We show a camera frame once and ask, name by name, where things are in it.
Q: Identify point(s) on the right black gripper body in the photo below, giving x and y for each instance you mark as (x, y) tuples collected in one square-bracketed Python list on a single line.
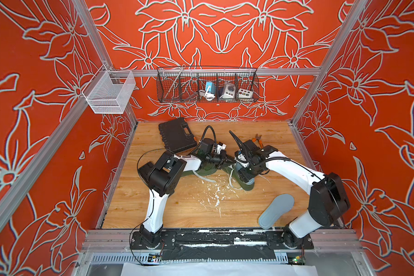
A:
[(249, 171)]

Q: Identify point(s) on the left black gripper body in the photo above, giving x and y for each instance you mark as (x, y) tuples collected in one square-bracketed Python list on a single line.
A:
[(218, 159)]

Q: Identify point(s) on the green canvas shoe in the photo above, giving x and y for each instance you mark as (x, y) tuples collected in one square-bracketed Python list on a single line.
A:
[(203, 171), (243, 178)]

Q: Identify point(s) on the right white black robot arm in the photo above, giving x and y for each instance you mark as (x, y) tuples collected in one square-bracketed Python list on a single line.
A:
[(328, 200)]

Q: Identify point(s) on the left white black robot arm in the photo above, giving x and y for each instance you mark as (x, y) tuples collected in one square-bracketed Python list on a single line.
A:
[(162, 178)]

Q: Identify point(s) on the grey insole right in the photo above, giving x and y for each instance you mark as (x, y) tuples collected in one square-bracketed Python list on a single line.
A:
[(281, 205)]

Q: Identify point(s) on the orange black pliers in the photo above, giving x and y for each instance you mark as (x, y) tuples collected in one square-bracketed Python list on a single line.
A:
[(257, 139)]

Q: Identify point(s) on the black plastic tool case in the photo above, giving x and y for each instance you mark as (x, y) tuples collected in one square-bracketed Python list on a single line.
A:
[(177, 136)]

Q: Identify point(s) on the white dotted cube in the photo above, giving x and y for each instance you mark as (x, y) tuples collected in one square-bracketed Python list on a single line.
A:
[(244, 94)]

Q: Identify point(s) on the blue white box in basket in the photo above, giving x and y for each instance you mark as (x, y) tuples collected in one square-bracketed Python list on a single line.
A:
[(210, 88)]

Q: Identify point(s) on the white round socket adapter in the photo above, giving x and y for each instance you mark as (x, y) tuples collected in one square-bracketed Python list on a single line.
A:
[(228, 91)]

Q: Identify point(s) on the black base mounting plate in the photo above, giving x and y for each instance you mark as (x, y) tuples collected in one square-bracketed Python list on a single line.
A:
[(222, 244)]

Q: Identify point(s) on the black wire wall basket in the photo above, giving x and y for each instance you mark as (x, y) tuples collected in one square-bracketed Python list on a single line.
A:
[(192, 84)]

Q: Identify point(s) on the clear plastic wall bin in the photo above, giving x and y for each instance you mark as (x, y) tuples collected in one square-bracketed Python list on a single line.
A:
[(105, 96)]

